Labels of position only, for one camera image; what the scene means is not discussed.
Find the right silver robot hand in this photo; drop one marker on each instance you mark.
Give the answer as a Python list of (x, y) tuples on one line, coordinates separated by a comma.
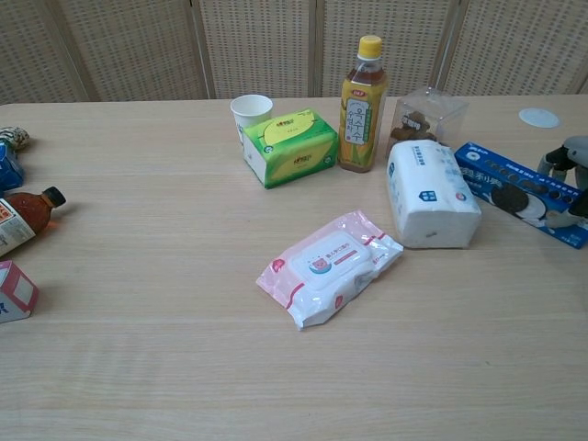
[(574, 154)]

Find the blue cookie box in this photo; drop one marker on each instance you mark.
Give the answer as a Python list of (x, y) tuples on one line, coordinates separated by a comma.
[(505, 186)]

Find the white round table grommet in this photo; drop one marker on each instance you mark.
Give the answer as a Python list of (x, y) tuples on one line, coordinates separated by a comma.
[(539, 117)]

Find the clear plastic box with cookies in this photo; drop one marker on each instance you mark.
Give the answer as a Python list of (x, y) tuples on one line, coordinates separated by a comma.
[(429, 115)]

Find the white tissue pack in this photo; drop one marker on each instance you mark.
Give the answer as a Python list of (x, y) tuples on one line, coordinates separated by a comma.
[(427, 197)]

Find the yellow capped corn tea bottle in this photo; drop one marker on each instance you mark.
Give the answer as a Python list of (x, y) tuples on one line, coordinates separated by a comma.
[(363, 119)]

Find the pink wet wipes pack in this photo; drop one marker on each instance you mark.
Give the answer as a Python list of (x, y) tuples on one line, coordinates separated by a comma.
[(326, 271)]

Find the green tissue pack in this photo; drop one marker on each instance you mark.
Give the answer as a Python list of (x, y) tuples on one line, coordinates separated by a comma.
[(289, 147)]

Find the woven bamboo folding screen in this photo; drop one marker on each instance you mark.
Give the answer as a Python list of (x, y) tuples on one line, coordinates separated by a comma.
[(275, 46)]

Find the white paper cup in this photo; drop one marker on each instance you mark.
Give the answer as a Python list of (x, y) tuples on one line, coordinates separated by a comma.
[(250, 112)]

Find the black capped brown tea bottle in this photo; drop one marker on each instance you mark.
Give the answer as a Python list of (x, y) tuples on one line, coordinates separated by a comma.
[(23, 216)]

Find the small pink white box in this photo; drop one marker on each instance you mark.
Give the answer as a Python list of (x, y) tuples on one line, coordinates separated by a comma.
[(16, 291)]

